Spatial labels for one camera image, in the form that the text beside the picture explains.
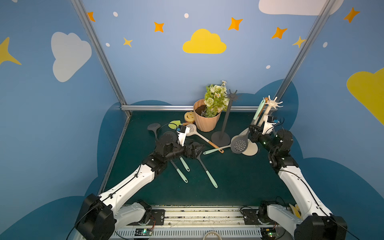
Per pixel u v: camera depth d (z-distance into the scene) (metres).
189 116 1.15
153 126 1.08
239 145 0.82
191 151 0.65
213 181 0.86
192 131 1.04
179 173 0.88
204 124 1.01
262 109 0.70
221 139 1.05
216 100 0.93
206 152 0.96
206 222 0.74
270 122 0.64
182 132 0.65
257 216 0.74
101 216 0.38
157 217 0.75
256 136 0.67
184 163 0.93
